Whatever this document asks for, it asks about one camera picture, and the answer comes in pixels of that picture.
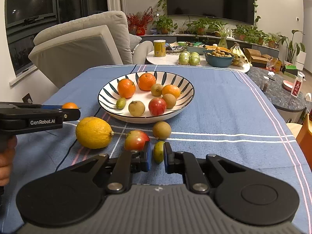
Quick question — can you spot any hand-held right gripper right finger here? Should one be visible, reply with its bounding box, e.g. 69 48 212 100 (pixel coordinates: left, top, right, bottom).
163 142 246 195

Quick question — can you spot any black television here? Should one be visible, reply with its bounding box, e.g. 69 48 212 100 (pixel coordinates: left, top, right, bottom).
167 0 255 25

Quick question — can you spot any grey television cabinet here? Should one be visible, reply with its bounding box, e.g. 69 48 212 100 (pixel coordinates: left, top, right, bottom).
141 33 280 52

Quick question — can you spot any grey pillow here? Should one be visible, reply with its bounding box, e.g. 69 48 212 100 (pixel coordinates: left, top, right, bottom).
128 33 143 65

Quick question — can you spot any glass vase with green stems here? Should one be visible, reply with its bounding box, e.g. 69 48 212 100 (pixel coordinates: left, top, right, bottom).
213 22 231 49

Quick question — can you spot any brown round fruit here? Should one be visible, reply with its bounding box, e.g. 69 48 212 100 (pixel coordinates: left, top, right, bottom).
128 101 146 117
152 121 172 140
151 83 164 97
162 93 177 109

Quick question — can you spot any potted green plant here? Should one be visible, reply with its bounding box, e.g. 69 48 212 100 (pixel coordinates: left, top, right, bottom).
153 16 177 35
209 22 223 37
267 32 281 49
251 29 268 46
186 18 212 36
231 24 251 41

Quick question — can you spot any white bottle with red label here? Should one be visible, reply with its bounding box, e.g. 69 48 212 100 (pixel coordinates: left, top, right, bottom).
291 75 304 98

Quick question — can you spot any pile of small brown longans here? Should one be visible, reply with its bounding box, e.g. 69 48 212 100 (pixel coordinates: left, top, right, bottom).
207 50 232 58

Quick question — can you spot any white bowl with dark stripes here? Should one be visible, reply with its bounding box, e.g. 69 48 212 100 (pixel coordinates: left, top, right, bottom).
98 71 195 124

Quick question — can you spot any large yellow lemon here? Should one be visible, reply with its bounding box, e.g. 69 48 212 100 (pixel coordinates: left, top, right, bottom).
75 116 114 150

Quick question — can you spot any yellow basket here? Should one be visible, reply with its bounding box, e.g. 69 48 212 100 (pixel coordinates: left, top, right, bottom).
206 45 230 52

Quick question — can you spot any white round side table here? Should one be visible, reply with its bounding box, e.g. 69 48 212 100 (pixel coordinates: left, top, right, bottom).
146 50 252 74

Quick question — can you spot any teal bowl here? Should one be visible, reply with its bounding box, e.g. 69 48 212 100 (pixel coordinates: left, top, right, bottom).
203 50 235 67

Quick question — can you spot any dark window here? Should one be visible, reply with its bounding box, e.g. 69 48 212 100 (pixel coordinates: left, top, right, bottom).
5 0 108 76

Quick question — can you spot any yellow can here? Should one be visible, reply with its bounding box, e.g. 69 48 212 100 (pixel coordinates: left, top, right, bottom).
153 40 167 58

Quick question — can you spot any red and green apple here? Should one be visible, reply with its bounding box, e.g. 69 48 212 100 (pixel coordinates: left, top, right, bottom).
124 130 151 152

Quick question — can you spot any tray of snack packets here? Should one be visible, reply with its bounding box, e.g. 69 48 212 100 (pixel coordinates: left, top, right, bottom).
166 41 207 54

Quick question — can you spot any orange box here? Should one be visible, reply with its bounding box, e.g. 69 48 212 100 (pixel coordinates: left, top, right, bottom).
296 113 312 152

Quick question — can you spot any person's left hand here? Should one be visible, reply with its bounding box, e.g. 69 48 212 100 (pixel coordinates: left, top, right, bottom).
0 135 18 187

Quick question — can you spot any small glass jar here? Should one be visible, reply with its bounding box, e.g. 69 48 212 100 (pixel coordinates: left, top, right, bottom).
260 76 270 91

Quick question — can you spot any blue striped tablecloth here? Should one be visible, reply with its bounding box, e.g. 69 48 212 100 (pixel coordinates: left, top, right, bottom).
0 64 312 234

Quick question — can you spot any bunch of bananas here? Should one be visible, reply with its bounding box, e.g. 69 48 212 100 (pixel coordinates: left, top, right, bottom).
229 43 253 67

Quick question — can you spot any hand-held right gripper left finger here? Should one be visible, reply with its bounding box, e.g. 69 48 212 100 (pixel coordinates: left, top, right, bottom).
70 141 152 194

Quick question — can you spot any green pomelo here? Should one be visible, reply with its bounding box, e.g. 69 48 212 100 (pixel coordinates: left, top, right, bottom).
178 52 191 65
189 52 201 66

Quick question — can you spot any red flower plant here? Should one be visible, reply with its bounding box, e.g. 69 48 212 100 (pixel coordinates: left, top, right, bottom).
126 7 156 36

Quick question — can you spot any open cardboard box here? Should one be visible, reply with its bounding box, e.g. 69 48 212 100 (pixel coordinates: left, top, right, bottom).
244 48 283 72

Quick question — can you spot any dark stone table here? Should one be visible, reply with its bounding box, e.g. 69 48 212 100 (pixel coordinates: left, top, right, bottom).
245 67 307 124

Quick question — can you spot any white armchair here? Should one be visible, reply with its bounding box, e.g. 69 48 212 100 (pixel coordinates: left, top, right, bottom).
28 11 154 88

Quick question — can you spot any green box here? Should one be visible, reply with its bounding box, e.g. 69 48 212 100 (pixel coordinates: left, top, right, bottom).
283 65 299 77

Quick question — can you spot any tall plant in white planter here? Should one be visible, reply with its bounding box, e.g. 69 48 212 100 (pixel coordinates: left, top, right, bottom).
278 30 307 71

